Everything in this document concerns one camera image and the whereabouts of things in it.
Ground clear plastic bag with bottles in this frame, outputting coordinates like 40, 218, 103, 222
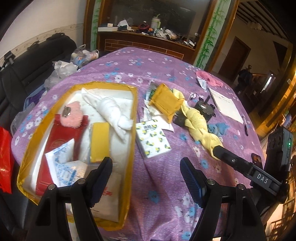
70, 44, 99, 69

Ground white paper sheet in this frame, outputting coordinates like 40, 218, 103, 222
208, 88, 243, 124

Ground wooden cabinet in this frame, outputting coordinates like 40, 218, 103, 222
98, 31, 196, 64

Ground pale yellow towel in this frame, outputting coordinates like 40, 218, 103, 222
173, 89, 223, 160

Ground yellow-taped cardboard box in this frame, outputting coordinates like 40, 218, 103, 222
17, 81, 137, 231

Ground lemon print tissue pack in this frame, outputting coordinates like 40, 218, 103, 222
135, 120, 171, 159

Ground black motor device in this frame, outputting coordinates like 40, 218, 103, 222
194, 96, 216, 122

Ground red plastic bag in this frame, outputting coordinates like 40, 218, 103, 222
0, 127, 15, 194

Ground pink fluffy plush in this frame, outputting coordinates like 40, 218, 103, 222
60, 101, 83, 128

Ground white book on cabinet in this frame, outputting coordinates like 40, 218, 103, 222
98, 27, 118, 32

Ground pink cloth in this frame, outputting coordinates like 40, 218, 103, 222
196, 70, 224, 88

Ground red packet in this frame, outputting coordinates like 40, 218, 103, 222
35, 114, 89, 196

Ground black leather sofa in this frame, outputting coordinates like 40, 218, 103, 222
1, 33, 77, 130

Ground white cloth bundle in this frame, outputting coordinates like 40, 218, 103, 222
81, 88, 133, 142

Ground mustard yellow pouch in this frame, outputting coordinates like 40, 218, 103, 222
149, 83, 185, 123

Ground white pouch red characters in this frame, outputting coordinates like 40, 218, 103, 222
91, 172, 121, 222

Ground crumpled white plastic bag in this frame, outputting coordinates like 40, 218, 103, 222
44, 60, 78, 91

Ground purple floral tablecloth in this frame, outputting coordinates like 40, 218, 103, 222
11, 47, 263, 240

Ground black pen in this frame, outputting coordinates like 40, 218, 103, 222
241, 114, 249, 137

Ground white green-lid jug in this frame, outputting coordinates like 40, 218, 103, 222
151, 14, 161, 29

